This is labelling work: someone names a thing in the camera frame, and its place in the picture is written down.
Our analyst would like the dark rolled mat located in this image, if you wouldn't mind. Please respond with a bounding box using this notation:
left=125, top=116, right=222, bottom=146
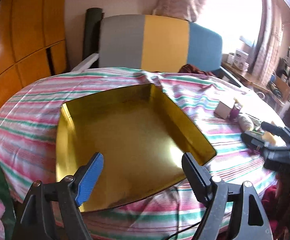
left=82, top=8, right=104, bottom=60

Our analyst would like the dark red garment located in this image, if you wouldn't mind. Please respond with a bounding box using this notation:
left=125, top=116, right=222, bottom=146
left=178, top=64, right=215, bottom=76

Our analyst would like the grey yellow blue chair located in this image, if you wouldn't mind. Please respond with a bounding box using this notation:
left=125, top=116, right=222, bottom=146
left=74, top=15, right=242, bottom=87

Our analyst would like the gold open box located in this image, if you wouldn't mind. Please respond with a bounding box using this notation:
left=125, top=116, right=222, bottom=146
left=56, top=83, right=216, bottom=212

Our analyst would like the red cloth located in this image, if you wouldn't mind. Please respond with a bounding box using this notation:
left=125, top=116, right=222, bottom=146
left=261, top=176, right=283, bottom=220

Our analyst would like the purple snack packet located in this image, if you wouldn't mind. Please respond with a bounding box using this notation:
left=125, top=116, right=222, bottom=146
left=229, top=103, right=242, bottom=120

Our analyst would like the black cable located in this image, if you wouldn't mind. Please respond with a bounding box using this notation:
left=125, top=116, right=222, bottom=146
left=163, top=220, right=203, bottom=240

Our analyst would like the white box on table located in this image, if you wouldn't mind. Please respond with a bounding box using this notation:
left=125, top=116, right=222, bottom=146
left=233, top=50, right=249, bottom=70

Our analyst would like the wooden side table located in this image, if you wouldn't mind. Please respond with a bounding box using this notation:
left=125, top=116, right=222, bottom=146
left=221, top=61, right=290, bottom=111

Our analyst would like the yellow sponge cube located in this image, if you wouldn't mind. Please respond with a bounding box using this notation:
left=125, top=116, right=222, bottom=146
left=261, top=131, right=276, bottom=146

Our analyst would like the striped bed sheet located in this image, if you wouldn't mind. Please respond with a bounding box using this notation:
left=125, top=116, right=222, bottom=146
left=0, top=67, right=282, bottom=239

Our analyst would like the white towel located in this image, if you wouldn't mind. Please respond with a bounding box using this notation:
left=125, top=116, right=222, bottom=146
left=237, top=113, right=254, bottom=132

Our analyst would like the orange wooden wardrobe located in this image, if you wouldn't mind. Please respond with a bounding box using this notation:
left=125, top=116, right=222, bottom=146
left=0, top=0, right=69, bottom=108

